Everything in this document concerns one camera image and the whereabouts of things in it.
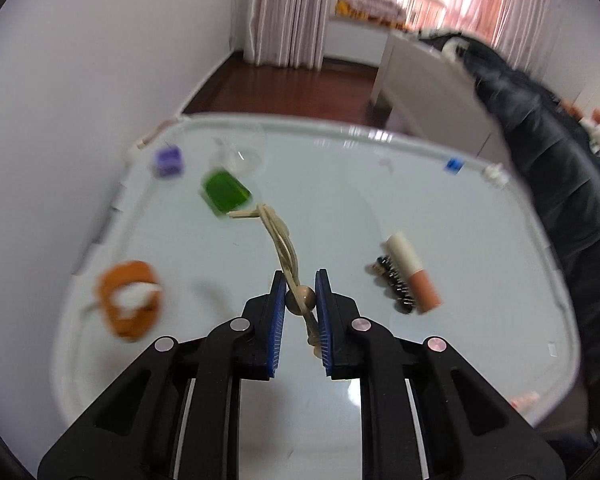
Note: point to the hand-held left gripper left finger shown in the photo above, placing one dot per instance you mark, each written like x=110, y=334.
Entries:
x=277, y=325

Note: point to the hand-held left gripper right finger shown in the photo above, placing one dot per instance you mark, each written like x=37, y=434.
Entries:
x=325, y=325

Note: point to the pink and white tube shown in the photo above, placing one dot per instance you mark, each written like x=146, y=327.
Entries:
x=420, y=285

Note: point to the green plastic item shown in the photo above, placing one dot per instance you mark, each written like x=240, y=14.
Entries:
x=225, y=192

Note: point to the clear plastic cup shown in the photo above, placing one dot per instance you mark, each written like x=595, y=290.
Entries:
x=245, y=160

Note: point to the orange tape roll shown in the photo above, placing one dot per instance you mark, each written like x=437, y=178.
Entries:
x=107, y=285

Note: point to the small purple box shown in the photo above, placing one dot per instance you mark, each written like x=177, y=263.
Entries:
x=167, y=162

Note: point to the small blue item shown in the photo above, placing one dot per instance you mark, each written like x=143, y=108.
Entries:
x=453, y=165

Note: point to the small white item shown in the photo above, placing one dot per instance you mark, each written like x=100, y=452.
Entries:
x=495, y=175

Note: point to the white cabinet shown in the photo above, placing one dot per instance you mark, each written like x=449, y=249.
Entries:
x=420, y=100

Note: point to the dark jacket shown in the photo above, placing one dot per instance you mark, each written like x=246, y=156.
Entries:
x=555, y=160

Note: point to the pink curtain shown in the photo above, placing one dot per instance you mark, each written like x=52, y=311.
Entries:
x=290, y=10
x=510, y=5

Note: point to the pink patterned bedding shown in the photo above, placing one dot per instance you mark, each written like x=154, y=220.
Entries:
x=370, y=2

